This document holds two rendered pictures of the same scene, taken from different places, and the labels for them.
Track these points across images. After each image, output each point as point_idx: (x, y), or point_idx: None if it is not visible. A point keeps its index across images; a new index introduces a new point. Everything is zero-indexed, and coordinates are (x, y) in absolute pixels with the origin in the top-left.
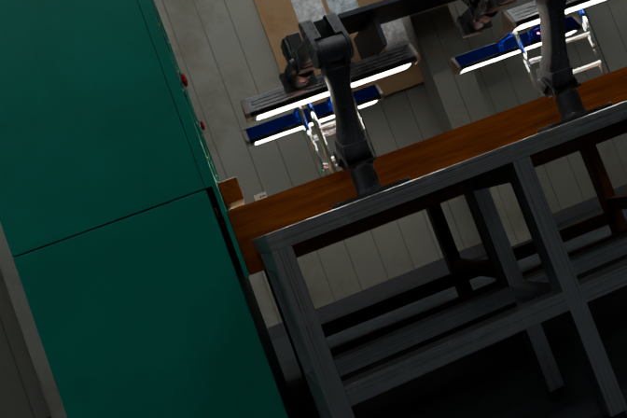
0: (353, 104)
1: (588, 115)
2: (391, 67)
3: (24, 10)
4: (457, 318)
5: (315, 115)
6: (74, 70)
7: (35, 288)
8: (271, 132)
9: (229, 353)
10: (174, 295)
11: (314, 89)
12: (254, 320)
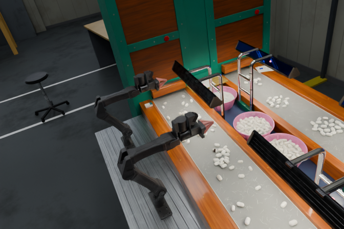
0: (112, 125)
1: (122, 206)
2: (202, 99)
3: (104, 16)
4: None
5: (210, 78)
6: (112, 41)
7: (122, 82)
8: (242, 51)
9: None
10: (133, 108)
11: (184, 79)
12: None
